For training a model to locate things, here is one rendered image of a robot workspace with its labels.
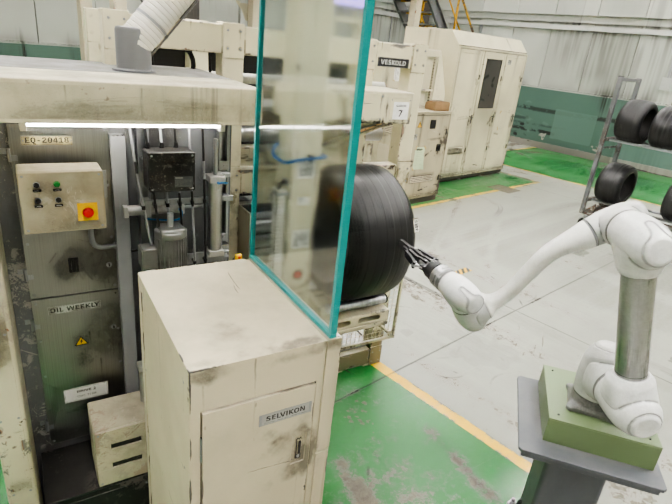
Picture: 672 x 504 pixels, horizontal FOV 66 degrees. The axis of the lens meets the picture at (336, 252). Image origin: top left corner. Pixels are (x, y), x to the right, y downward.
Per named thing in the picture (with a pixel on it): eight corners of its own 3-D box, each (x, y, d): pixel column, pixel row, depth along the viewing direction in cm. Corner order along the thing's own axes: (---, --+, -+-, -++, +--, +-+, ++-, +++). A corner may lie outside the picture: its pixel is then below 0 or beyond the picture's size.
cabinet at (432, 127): (396, 208, 684) (411, 112, 637) (365, 196, 723) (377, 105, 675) (438, 200, 743) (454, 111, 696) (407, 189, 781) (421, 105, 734)
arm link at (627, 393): (635, 403, 190) (671, 446, 169) (591, 408, 191) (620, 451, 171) (653, 204, 162) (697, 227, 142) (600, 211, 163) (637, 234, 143)
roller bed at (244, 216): (247, 273, 248) (250, 214, 236) (236, 261, 259) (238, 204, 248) (285, 267, 258) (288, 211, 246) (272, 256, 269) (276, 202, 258)
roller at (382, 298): (321, 306, 218) (316, 305, 222) (322, 316, 219) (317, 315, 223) (387, 293, 236) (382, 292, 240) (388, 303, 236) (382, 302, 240)
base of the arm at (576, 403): (613, 393, 211) (617, 382, 209) (617, 425, 192) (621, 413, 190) (565, 379, 217) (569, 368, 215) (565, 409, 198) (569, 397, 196)
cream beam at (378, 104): (297, 123, 217) (300, 87, 211) (273, 113, 236) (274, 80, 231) (410, 125, 247) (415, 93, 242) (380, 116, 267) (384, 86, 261)
